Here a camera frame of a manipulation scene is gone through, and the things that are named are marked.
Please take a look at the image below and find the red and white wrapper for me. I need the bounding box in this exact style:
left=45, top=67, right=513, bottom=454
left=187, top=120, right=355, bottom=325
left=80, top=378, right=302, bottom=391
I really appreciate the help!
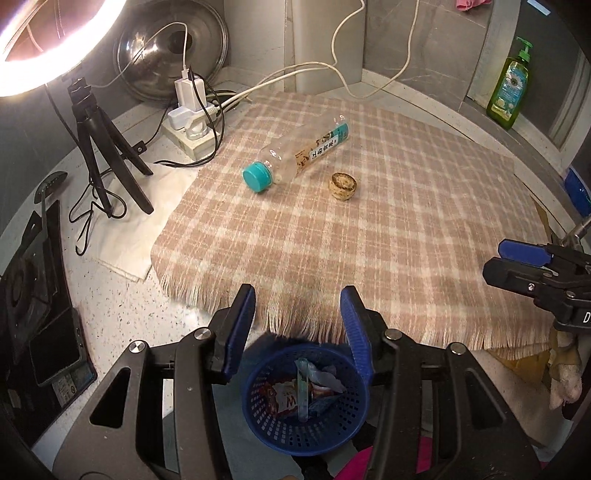
left=265, top=378, right=301, bottom=418

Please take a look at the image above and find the blue plastic object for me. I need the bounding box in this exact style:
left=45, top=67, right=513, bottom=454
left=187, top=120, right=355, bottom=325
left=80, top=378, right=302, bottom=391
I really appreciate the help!
left=564, top=167, right=591, bottom=215

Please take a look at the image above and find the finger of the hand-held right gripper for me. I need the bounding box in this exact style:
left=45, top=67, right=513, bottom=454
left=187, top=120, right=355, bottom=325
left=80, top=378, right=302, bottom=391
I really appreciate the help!
left=482, top=257, right=568, bottom=305
left=498, top=239, right=591, bottom=273

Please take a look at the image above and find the white paper towel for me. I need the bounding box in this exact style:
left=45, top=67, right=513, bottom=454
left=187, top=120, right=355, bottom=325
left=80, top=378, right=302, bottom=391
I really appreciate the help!
left=95, top=159, right=204, bottom=282

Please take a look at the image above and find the light blue wrapper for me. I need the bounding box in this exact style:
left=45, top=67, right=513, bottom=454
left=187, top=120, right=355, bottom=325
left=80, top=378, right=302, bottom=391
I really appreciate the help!
left=295, top=357, right=345, bottom=421

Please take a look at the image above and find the white power strip with chargers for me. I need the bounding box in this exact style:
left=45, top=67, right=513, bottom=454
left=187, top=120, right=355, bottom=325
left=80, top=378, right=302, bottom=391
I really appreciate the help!
left=154, top=74, right=227, bottom=166

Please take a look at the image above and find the white charger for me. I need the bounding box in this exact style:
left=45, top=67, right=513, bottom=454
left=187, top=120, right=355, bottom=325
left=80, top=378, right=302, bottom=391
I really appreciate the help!
left=174, top=76, right=207, bottom=112

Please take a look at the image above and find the clear bottle with teal cap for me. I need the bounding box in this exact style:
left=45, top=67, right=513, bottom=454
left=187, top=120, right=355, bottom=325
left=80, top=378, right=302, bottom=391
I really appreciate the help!
left=242, top=115, right=350, bottom=193

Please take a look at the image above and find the white charging cable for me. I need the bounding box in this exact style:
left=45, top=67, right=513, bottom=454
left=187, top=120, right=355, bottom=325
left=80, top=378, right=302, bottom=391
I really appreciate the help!
left=81, top=21, right=191, bottom=89

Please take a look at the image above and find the steel pot lid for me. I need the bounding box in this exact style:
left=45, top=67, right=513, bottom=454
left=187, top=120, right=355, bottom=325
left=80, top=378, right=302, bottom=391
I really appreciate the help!
left=113, top=19, right=230, bottom=102

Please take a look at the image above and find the black device with screen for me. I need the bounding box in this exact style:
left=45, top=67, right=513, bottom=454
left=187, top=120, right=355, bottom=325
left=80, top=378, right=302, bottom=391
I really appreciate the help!
left=0, top=199, right=99, bottom=446

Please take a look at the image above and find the silver metal rod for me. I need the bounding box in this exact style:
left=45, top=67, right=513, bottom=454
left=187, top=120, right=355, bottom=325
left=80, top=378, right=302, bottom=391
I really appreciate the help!
left=560, top=217, right=591, bottom=252

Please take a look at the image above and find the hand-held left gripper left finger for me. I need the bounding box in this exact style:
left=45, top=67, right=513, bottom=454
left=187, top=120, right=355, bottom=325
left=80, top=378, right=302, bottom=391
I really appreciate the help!
left=53, top=284, right=257, bottom=480

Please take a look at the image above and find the magenta cloth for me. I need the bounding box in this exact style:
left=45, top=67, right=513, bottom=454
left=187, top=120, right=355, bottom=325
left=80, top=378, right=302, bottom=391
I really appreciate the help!
left=332, top=445, right=432, bottom=480

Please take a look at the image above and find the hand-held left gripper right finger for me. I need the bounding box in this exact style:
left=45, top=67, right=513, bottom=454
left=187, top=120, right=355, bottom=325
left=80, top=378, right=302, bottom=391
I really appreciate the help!
left=340, top=285, right=541, bottom=480

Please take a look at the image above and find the black cable with inline switch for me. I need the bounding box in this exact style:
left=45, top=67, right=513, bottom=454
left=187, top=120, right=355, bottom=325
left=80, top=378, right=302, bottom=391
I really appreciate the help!
left=69, top=138, right=148, bottom=256

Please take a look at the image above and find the black phone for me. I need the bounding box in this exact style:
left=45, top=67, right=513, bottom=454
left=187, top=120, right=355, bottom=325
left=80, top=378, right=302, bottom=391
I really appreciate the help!
left=28, top=309, right=88, bottom=386

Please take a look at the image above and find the green soap pump bottle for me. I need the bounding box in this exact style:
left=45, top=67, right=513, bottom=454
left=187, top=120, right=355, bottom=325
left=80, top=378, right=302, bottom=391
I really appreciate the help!
left=486, top=37, right=534, bottom=131

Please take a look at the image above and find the beige plaid cloth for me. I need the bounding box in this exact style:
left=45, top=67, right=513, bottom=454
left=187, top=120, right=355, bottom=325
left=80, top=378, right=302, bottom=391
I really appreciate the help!
left=150, top=90, right=555, bottom=361

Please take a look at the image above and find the white plug adapter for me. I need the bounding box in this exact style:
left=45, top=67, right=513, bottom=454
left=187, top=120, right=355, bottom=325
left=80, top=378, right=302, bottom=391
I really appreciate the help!
left=167, top=106, right=217, bottom=132

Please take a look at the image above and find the blue plastic basket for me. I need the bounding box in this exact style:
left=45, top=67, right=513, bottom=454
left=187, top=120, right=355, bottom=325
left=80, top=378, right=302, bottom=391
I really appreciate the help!
left=241, top=342, right=371, bottom=457

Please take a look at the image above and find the ring light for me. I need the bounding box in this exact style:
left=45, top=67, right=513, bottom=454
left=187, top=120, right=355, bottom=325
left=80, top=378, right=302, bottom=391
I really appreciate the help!
left=0, top=0, right=127, bottom=97

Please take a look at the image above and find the beige rag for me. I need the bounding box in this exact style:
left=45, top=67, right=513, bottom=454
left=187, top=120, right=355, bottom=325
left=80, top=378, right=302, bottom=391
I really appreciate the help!
left=547, top=325, right=583, bottom=411

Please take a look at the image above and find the thick white cable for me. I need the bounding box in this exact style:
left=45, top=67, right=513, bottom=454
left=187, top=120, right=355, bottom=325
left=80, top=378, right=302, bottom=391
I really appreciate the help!
left=215, top=0, right=421, bottom=114

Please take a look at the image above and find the black tripod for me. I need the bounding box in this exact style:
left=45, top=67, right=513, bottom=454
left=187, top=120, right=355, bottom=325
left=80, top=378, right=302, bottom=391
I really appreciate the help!
left=67, top=76, right=155, bottom=217

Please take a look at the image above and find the thin white cable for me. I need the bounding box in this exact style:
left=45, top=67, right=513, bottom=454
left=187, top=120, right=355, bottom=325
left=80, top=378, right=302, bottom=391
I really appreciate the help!
left=210, top=0, right=365, bottom=112

